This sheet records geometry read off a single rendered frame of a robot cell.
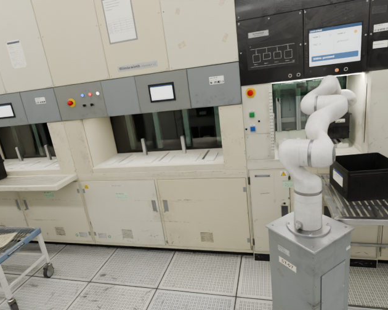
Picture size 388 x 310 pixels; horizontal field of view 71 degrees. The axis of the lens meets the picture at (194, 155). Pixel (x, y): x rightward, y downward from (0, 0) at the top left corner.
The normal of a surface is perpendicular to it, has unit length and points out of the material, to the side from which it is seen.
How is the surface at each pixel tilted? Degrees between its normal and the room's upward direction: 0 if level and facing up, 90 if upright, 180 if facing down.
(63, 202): 90
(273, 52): 90
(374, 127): 90
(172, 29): 90
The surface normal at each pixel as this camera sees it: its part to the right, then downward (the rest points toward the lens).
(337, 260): 0.50, 0.18
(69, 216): -0.25, 0.30
